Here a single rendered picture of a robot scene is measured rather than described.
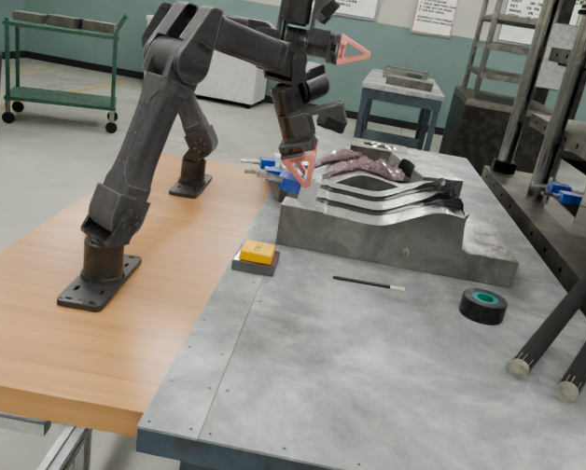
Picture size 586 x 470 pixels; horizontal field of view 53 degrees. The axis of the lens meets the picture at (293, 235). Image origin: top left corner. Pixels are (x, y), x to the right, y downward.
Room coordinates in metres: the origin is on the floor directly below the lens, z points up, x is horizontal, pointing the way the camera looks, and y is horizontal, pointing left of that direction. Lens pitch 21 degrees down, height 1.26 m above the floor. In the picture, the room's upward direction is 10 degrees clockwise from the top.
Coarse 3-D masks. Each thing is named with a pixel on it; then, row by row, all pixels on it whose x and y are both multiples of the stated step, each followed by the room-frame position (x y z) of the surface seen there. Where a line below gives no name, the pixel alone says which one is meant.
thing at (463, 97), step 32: (576, 0) 6.48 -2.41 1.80; (480, 32) 6.54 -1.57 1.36; (576, 32) 5.12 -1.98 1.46; (480, 64) 5.57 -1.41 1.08; (544, 64) 5.14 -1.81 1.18; (480, 96) 5.86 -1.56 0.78; (512, 96) 6.54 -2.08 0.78; (544, 96) 6.48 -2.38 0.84; (576, 96) 5.33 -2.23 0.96; (448, 128) 6.36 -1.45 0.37; (480, 128) 5.42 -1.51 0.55; (480, 160) 5.41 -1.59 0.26
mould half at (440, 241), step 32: (320, 192) 1.29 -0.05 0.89; (384, 192) 1.39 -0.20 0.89; (416, 192) 1.31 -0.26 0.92; (288, 224) 1.16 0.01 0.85; (320, 224) 1.15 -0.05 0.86; (352, 224) 1.15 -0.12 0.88; (384, 224) 1.15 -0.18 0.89; (416, 224) 1.14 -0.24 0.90; (448, 224) 1.14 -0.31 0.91; (480, 224) 1.35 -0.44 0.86; (352, 256) 1.15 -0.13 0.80; (384, 256) 1.15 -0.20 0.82; (416, 256) 1.14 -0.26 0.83; (448, 256) 1.14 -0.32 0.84; (480, 256) 1.13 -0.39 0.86; (512, 256) 1.16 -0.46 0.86
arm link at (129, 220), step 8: (88, 216) 0.89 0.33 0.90; (120, 216) 0.85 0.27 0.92; (128, 216) 0.86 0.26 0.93; (136, 216) 0.87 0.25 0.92; (88, 224) 0.88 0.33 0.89; (96, 224) 0.90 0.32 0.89; (120, 224) 0.85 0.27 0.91; (128, 224) 0.86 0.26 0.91; (136, 224) 0.87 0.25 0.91; (88, 232) 0.87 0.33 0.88; (96, 232) 0.87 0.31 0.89; (104, 232) 0.87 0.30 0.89; (112, 232) 0.84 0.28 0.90; (120, 232) 0.85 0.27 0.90; (128, 232) 0.86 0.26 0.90; (96, 240) 0.85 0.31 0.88; (104, 240) 0.84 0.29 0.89; (112, 240) 0.84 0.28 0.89; (120, 240) 0.85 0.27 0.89; (128, 240) 0.86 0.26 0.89
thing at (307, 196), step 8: (264, 176) 1.19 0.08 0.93; (272, 176) 1.19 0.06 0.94; (280, 176) 1.19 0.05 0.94; (288, 176) 1.18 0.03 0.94; (304, 176) 1.17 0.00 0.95; (312, 176) 1.18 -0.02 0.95; (320, 176) 1.20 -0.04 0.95; (288, 184) 1.17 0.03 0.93; (296, 184) 1.17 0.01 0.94; (312, 184) 1.16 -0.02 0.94; (296, 192) 1.17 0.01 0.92; (304, 192) 1.16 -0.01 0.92; (312, 192) 1.16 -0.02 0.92; (304, 200) 1.17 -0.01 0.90; (312, 200) 1.16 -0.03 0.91
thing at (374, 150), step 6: (354, 138) 2.13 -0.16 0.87; (354, 144) 2.03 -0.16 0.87; (360, 144) 2.05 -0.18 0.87; (366, 144) 2.10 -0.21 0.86; (372, 144) 2.12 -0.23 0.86; (378, 144) 2.12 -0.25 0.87; (384, 144) 2.13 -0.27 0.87; (390, 144) 2.14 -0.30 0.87; (354, 150) 2.01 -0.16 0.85; (360, 150) 2.01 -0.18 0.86; (366, 150) 2.01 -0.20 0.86; (372, 150) 2.01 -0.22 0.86; (378, 150) 2.00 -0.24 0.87; (384, 150) 2.01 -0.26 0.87; (390, 150) 2.02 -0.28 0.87; (396, 150) 2.04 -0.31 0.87; (402, 150) 2.06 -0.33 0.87; (372, 156) 2.00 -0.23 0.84; (378, 156) 2.00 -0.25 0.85; (384, 156) 2.00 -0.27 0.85
